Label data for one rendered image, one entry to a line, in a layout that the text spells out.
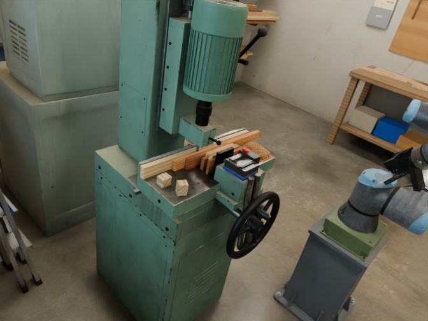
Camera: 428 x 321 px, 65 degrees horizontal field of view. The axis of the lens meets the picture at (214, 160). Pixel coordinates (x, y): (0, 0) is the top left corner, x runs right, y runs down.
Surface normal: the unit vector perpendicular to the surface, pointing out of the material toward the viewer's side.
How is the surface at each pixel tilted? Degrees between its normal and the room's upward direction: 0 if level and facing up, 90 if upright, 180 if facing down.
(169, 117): 90
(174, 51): 90
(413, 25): 90
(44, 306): 0
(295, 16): 90
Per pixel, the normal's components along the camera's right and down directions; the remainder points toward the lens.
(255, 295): 0.17, -0.84
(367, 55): -0.68, 0.29
